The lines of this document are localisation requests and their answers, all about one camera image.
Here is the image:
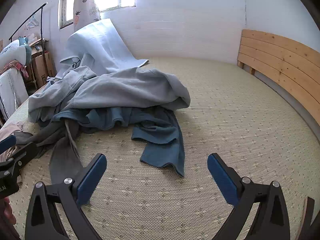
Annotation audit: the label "plaid cloth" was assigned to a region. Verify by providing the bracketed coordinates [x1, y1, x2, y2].
[0, 60, 28, 79]

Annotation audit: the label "dark blue garment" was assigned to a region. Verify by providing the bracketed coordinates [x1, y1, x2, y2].
[53, 106, 186, 178]

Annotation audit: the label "cardboard box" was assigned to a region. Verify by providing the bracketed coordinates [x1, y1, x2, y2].
[31, 50, 55, 87]
[29, 39, 49, 53]

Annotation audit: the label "pink cloth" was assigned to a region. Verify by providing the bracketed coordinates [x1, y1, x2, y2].
[0, 124, 25, 170]

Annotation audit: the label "clothes hangers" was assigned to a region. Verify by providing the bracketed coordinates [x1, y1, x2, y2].
[25, 14, 39, 30]

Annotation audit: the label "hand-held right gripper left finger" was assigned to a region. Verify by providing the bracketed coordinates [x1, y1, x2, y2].
[25, 153, 108, 240]

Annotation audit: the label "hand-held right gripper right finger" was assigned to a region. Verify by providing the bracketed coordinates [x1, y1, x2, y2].
[207, 153, 291, 240]

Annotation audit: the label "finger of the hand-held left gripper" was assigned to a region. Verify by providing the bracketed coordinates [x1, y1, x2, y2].
[0, 135, 17, 154]
[0, 142, 38, 178]

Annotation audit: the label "grey garment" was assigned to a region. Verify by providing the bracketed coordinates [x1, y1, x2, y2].
[19, 120, 81, 186]

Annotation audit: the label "black clothes rack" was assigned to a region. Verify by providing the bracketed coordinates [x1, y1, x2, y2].
[9, 2, 49, 80]

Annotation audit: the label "shark plush toy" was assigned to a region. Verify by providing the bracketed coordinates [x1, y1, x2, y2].
[0, 37, 32, 67]

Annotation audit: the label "woven bed mat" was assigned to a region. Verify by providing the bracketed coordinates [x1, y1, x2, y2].
[0, 56, 320, 240]

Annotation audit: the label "wooden headboard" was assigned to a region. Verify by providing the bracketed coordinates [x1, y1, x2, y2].
[237, 29, 320, 143]

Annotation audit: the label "person's left hand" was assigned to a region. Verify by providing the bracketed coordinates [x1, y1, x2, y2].
[0, 196, 16, 233]

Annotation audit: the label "light blue blanket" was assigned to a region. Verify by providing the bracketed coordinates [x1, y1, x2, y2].
[59, 18, 150, 77]

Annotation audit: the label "white storage bag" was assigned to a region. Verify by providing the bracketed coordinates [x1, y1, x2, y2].
[0, 69, 29, 113]

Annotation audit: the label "printed curtain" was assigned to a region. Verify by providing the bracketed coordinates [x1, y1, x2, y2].
[73, 0, 102, 32]

